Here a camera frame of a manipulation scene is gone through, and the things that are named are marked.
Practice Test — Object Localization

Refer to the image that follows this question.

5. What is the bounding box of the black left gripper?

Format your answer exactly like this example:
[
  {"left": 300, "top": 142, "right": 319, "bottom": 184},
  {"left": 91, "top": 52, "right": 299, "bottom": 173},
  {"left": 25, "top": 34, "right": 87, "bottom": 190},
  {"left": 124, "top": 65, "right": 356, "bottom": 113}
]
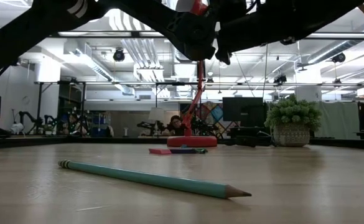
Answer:
[{"left": 216, "top": 0, "right": 364, "bottom": 54}]

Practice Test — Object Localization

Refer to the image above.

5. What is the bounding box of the blue eraser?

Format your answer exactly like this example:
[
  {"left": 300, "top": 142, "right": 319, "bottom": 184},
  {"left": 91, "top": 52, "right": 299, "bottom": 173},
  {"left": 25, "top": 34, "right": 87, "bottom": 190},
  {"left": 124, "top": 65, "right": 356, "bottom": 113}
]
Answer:
[{"left": 169, "top": 147, "right": 198, "bottom": 154}]

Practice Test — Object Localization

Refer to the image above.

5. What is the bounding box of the pink eraser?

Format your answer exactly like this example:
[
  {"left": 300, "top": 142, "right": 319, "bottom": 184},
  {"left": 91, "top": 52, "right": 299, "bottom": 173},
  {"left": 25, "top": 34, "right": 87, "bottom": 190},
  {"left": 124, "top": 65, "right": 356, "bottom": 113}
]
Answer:
[{"left": 148, "top": 147, "right": 172, "bottom": 156}]

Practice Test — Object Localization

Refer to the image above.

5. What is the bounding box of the teal pencil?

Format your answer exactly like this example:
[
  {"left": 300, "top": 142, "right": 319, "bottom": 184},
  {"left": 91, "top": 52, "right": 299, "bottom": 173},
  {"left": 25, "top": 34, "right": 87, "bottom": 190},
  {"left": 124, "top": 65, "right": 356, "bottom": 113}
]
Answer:
[{"left": 58, "top": 159, "right": 253, "bottom": 200}]

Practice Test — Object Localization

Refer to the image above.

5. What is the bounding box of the pale green curtain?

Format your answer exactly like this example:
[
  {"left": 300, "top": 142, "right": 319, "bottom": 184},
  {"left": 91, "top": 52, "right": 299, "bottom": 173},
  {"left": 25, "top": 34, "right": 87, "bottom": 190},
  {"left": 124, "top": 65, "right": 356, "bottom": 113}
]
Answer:
[{"left": 317, "top": 101, "right": 362, "bottom": 140}]

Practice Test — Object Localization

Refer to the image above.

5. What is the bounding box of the black monitor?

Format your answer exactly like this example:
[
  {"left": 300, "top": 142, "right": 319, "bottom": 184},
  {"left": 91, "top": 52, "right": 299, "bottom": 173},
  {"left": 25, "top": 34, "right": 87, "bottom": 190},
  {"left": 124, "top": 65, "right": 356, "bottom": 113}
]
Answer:
[{"left": 222, "top": 96, "right": 266, "bottom": 128}]

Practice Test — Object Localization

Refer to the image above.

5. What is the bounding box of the green plant in patterned pot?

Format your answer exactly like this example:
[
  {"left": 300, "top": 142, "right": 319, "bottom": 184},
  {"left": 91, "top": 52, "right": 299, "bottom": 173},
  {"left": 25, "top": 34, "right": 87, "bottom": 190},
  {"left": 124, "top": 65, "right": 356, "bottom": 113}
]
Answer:
[{"left": 264, "top": 94, "right": 323, "bottom": 147}]

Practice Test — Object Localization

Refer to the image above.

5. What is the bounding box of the colourful patchwork quilt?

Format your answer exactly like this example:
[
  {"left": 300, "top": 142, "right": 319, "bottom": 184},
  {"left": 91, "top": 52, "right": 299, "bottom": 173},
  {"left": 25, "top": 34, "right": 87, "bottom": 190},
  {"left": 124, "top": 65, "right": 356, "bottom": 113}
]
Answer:
[{"left": 195, "top": 101, "right": 225, "bottom": 126}]

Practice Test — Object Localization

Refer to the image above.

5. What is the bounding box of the red desk lamp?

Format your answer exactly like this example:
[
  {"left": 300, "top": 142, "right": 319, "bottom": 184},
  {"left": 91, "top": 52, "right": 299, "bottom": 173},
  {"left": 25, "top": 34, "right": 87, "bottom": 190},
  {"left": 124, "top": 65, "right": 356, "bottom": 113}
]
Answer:
[{"left": 166, "top": 0, "right": 218, "bottom": 148}]

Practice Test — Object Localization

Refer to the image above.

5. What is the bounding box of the person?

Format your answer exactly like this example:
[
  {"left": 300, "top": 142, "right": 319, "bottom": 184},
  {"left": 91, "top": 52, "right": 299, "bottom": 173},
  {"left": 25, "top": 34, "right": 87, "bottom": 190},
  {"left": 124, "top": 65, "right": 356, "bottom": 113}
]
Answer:
[
  {"left": 161, "top": 114, "right": 185, "bottom": 137},
  {"left": 63, "top": 113, "right": 88, "bottom": 136}
]

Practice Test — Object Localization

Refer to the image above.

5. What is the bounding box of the shelf with blue bins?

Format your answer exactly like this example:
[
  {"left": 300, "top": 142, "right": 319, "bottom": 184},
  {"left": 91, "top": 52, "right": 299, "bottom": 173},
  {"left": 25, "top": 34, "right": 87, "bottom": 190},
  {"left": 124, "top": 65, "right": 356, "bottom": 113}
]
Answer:
[{"left": 57, "top": 112, "right": 111, "bottom": 138}]

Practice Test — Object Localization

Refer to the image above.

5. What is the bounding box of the black ceiling cable reel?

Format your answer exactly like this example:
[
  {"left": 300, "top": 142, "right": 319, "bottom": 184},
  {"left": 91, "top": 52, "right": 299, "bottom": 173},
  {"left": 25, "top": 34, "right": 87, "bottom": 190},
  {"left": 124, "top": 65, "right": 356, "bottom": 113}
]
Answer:
[
  {"left": 331, "top": 52, "right": 347, "bottom": 64},
  {"left": 112, "top": 48, "right": 126, "bottom": 62}
]

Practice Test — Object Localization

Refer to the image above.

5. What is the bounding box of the black lamp cable with switch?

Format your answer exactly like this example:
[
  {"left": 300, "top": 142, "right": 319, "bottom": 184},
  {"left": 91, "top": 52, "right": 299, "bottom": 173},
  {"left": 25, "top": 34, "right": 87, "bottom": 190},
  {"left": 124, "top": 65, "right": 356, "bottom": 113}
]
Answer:
[{"left": 228, "top": 130, "right": 276, "bottom": 147}]

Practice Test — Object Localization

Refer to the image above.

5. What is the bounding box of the black background gantry frame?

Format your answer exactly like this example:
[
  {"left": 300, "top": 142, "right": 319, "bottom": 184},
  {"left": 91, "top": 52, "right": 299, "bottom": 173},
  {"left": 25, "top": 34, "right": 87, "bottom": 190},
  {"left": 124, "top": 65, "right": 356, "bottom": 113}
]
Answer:
[{"left": 34, "top": 80, "right": 364, "bottom": 138}]

